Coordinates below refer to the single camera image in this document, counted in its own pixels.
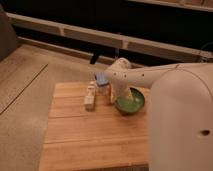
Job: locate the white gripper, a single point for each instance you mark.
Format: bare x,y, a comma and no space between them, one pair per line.
120,91

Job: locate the green ceramic bowl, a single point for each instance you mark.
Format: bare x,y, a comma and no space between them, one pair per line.
130,107

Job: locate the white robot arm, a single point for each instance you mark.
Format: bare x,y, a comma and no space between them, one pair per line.
180,112

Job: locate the white wooden block toy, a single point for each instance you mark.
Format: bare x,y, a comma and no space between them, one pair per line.
89,99

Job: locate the black table leg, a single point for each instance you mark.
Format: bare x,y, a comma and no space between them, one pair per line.
94,58

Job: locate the wooden board table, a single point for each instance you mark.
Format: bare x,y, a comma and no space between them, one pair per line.
101,140

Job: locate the white shelf rail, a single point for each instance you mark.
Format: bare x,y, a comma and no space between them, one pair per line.
133,44

